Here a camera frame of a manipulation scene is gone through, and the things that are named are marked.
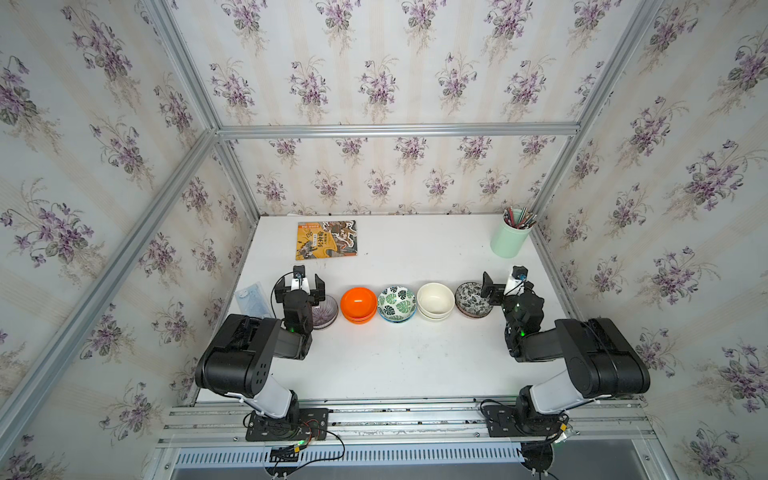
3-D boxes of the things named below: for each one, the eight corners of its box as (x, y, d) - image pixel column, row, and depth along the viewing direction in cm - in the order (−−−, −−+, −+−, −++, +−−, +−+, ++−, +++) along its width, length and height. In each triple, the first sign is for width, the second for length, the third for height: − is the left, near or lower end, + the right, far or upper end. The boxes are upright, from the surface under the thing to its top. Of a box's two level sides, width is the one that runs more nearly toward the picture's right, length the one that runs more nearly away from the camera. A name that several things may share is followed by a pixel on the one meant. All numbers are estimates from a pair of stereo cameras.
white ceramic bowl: (417, 325, 91) (419, 315, 85) (415, 293, 98) (416, 282, 93) (453, 325, 91) (457, 315, 85) (448, 293, 98) (452, 282, 93)
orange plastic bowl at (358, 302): (340, 322, 90) (338, 315, 86) (343, 295, 96) (341, 287, 92) (376, 322, 90) (375, 315, 86) (376, 295, 96) (376, 287, 92)
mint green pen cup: (493, 258, 109) (508, 229, 97) (487, 238, 116) (500, 208, 103) (519, 258, 109) (537, 229, 97) (512, 238, 116) (528, 208, 103)
